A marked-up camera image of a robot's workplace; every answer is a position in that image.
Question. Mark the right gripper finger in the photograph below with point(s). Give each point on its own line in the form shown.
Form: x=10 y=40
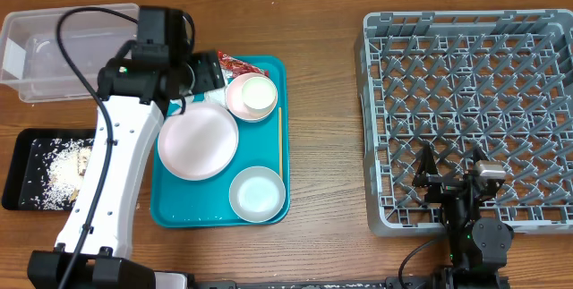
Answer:
x=427 y=168
x=478 y=154

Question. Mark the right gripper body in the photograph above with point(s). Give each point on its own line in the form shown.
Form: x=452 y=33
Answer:
x=457 y=209

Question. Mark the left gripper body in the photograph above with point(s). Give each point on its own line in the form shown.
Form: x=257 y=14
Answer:
x=207 y=72

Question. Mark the white tissue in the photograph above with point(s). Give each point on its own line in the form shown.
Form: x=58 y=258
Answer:
x=217 y=96

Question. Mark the large pink plate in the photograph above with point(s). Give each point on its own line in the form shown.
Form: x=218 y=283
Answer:
x=199 y=143

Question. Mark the food scraps rice pile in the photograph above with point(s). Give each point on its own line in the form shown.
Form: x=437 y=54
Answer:
x=54 y=173

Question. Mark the black rectangular tray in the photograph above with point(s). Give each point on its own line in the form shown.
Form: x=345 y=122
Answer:
x=21 y=152

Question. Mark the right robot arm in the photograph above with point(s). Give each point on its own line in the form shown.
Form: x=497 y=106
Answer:
x=478 y=245

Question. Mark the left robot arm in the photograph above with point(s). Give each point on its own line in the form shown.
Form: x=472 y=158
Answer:
x=134 y=91

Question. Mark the grey dishwasher rack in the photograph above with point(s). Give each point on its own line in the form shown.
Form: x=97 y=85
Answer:
x=500 y=81

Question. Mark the red snack wrapper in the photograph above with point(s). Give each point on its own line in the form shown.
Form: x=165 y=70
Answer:
x=232 y=67

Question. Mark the white cup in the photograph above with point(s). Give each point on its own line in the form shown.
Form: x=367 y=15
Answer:
x=259 y=94

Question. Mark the wooden chopstick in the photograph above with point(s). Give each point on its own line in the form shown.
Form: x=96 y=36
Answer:
x=280 y=143

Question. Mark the grey bowl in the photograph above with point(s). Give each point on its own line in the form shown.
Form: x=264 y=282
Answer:
x=257 y=194

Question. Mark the teal serving tray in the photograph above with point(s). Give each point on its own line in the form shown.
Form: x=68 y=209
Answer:
x=177 y=203

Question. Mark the clear plastic storage bin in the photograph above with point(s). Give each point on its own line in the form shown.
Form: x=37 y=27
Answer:
x=32 y=63

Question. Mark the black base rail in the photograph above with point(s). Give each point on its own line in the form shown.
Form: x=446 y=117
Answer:
x=392 y=282

